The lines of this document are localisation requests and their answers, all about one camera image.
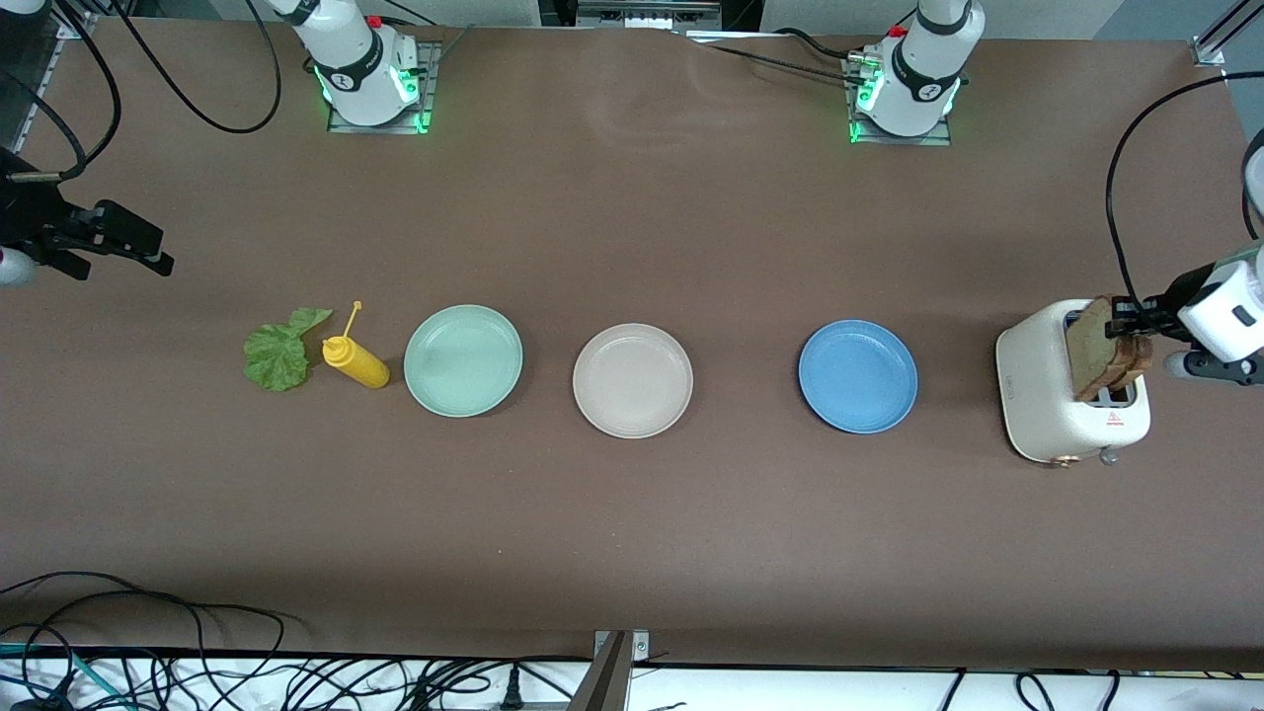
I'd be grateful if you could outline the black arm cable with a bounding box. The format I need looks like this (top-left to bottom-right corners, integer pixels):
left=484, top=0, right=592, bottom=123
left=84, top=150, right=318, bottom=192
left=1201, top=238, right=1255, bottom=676
left=0, top=0, right=283, bottom=185
left=1104, top=69, right=1264, bottom=305

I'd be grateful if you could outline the mint green plate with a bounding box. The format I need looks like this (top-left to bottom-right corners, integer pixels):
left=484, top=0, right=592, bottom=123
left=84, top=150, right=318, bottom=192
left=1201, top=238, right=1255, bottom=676
left=403, top=304, right=524, bottom=419

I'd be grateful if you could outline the blue plate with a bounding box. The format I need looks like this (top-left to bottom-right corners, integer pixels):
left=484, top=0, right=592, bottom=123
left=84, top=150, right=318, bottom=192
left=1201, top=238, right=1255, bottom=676
left=798, top=318, right=919, bottom=435

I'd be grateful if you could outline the short aluminium profile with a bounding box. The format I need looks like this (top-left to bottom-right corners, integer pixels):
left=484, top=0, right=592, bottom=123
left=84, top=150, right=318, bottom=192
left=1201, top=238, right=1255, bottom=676
left=1193, top=0, right=1264, bottom=66

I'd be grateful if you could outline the brown toasted bread slice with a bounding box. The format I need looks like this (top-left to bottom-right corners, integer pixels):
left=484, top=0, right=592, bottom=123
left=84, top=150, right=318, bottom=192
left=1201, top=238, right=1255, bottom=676
left=1066, top=296, right=1120, bottom=401
left=1104, top=334, right=1154, bottom=393

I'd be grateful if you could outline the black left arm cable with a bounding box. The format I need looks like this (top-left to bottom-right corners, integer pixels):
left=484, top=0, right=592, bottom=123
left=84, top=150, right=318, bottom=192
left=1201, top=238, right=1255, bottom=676
left=1104, top=69, right=1264, bottom=305

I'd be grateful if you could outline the white two-slot toaster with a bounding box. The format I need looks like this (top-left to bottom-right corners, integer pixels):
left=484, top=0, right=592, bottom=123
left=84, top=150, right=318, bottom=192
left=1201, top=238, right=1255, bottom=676
left=995, top=299, right=1153, bottom=467

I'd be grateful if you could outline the dark equipment rack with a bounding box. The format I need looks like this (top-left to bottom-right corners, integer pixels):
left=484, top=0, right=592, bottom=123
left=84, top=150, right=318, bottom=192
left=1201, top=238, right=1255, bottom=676
left=538, top=0, right=763, bottom=33

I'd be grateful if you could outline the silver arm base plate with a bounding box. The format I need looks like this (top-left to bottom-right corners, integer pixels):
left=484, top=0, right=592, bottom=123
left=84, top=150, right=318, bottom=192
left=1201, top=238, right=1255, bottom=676
left=328, top=41, right=435, bottom=135
left=844, top=54, right=954, bottom=147

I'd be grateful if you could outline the long black looped cable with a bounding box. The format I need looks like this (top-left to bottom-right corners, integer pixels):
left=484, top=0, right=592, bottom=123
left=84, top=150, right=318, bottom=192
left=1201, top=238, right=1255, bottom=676
left=0, top=571, right=289, bottom=658

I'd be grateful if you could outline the yellow mustard squeeze bottle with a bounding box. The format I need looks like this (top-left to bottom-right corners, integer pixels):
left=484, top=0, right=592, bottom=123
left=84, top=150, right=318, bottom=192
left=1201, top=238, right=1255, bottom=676
left=322, top=301, right=391, bottom=390

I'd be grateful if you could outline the long aluminium frame profile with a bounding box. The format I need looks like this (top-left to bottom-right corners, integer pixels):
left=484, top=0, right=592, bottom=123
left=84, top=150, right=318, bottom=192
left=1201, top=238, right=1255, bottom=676
left=15, top=10, right=100, bottom=159

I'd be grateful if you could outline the black base supply cable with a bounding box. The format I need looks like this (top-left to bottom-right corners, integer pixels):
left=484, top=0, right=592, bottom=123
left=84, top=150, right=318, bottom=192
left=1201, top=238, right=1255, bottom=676
left=691, top=28, right=870, bottom=88

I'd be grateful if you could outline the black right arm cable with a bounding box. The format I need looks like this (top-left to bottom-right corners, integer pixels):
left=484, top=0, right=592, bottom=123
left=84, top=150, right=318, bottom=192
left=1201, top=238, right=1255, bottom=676
left=0, top=0, right=283, bottom=185

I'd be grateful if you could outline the teal cable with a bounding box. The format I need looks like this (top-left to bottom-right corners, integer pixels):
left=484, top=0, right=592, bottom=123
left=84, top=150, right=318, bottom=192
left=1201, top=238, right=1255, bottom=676
left=0, top=642, right=134, bottom=711

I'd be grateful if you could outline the beige plate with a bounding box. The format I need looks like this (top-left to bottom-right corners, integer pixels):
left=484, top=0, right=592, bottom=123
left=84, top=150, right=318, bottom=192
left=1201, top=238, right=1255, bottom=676
left=572, top=323, right=694, bottom=439

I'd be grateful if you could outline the green lettuce leaf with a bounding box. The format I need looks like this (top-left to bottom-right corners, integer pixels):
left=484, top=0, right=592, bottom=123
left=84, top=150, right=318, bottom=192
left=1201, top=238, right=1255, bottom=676
left=243, top=307, right=334, bottom=392

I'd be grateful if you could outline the grey metal beam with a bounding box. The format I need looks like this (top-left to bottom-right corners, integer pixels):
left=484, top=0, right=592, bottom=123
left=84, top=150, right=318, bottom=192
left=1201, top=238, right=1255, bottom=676
left=568, top=632, right=633, bottom=711

